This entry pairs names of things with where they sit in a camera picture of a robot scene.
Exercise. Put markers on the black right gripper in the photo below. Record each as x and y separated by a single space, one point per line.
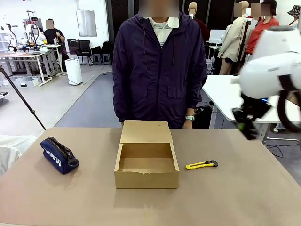
252 108

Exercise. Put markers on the yellow black utility knife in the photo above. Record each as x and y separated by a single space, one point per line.
200 164

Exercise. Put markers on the brown cardboard box with lid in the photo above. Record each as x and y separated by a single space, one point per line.
145 180

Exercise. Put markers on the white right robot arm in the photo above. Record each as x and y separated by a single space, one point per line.
265 70

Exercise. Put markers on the person's left hand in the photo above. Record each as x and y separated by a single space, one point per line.
187 124

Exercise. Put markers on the black backpack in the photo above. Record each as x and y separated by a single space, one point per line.
202 116

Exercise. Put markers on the silver wristwatch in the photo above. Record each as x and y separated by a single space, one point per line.
190 117

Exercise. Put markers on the mannequin in beige coat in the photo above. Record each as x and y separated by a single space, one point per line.
232 40

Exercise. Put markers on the mannequin in red t-shirt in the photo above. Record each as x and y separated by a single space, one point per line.
261 30

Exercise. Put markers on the person in purple jacket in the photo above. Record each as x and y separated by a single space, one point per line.
157 77

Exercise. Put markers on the mannequin in dark red sweater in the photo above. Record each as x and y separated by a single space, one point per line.
198 21

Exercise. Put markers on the mannequin with bucket hat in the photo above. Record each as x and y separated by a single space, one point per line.
295 15

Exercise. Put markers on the black office chair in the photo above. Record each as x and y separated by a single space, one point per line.
84 50

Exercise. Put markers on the white air purifier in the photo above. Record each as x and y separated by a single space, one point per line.
73 71

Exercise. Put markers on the navy blue zip pencil case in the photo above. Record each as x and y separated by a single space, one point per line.
56 157

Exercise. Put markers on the background person in black shirt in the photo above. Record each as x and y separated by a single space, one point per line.
53 33

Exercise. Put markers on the black tripod leg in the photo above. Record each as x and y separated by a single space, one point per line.
21 96

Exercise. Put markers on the white background workbench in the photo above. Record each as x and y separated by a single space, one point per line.
26 57

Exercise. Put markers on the white cloth cover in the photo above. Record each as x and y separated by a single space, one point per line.
11 148

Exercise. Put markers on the grey wall panel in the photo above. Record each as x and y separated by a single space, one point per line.
86 23

